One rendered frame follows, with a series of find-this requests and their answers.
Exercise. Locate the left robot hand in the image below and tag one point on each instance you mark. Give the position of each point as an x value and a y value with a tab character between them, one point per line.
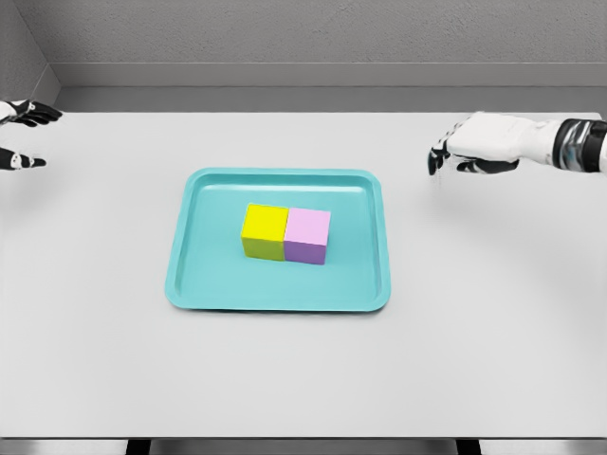
28	112

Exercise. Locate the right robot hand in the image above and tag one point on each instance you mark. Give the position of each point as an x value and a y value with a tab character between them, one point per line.
483	135

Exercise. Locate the pink cube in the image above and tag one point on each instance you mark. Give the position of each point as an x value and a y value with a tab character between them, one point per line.
307	234

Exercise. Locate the yellow cube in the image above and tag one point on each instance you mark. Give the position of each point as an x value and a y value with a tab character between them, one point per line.
264	230

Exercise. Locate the teal rectangular tray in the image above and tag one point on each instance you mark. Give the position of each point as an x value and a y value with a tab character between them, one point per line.
280	242

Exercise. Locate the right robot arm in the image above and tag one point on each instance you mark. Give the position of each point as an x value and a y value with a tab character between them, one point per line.
571	142

